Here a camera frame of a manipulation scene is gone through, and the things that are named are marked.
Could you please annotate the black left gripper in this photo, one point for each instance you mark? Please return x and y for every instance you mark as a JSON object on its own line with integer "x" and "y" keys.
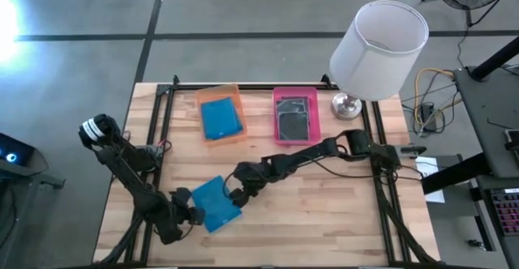
{"x": 176, "y": 214}

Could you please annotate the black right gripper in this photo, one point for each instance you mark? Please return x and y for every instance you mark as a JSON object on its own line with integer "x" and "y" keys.
{"x": 253, "y": 173}

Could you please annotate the blue plastic case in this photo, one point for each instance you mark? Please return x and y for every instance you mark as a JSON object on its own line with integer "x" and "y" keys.
{"x": 221, "y": 119}
{"x": 215, "y": 212}

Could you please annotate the clear jewel case black insert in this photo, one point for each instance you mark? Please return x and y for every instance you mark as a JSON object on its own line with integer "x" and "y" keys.
{"x": 294, "y": 127}
{"x": 292, "y": 105}

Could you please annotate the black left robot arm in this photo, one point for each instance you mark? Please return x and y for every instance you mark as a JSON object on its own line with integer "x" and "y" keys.
{"x": 134, "y": 180}

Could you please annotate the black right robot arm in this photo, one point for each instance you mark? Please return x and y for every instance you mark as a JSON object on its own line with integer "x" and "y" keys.
{"x": 308, "y": 155}

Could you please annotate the translucent orange plastic bin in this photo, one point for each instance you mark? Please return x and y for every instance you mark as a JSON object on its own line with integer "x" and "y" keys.
{"x": 221, "y": 139}

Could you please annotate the translucent pink plastic bin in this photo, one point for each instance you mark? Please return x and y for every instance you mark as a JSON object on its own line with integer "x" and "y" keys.
{"x": 316, "y": 115}

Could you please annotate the black device blue light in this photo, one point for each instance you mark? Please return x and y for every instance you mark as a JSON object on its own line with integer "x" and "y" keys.
{"x": 14, "y": 151}

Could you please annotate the white paper sheet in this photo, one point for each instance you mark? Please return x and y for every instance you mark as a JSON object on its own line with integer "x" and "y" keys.
{"x": 434, "y": 194}

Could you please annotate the white-shade silver table lamp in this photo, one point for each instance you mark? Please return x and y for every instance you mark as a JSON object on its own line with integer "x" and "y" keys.
{"x": 377, "y": 50}

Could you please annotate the black power strip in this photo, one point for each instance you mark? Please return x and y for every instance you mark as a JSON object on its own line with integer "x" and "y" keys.
{"x": 427, "y": 117}

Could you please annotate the black desk support beam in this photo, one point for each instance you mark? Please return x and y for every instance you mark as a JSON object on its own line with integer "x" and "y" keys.
{"x": 454, "y": 173}

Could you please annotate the grey side desk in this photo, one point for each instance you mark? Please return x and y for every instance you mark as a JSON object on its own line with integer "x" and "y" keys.
{"x": 486, "y": 111}

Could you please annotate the black keyboard pink keys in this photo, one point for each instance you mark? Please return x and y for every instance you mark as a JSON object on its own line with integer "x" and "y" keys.
{"x": 507, "y": 212}

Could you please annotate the black diagonal pole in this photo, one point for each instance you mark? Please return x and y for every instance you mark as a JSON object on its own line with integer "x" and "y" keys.
{"x": 494, "y": 60}

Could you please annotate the black table rail frame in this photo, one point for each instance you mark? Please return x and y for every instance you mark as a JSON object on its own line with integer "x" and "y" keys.
{"x": 267, "y": 86}

